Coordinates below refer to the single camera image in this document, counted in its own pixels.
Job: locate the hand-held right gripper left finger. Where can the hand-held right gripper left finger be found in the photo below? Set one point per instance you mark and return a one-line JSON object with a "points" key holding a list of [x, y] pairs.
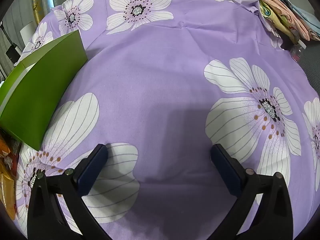
{"points": [[93, 170]]}

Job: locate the black device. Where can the black device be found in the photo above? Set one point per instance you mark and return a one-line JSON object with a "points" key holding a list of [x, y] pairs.
{"points": [[12, 53]]}

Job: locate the white cylindrical appliance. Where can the white cylindrical appliance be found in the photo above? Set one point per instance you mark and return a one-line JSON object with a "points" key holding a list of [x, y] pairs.
{"points": [[27, 32]]}

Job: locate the green cardboard box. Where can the green cardboard box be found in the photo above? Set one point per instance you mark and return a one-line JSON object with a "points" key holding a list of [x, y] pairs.
{"points": [[37, 97]]}

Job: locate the purple floral bedsheet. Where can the purple floral bedsheet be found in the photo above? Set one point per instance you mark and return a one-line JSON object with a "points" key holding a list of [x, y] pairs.
{"points": [[160, 80]]}

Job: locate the pile of folded cloths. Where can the pile of folded cloths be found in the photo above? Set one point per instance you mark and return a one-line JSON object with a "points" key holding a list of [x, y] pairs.
{"points": [[275, 2]]}

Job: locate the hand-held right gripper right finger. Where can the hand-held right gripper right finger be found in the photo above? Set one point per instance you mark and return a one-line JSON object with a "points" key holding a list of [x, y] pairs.
{"points": [[225, 170]]}

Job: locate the yellow snack packet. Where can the yellow snack packet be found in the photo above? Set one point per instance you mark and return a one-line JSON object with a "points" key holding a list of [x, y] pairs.
{"points": [[6, 192]]}

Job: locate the gold patterned curtain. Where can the gold patterned curtain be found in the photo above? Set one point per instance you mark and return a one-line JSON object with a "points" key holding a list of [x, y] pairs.
{"points": [[40, 5]]}

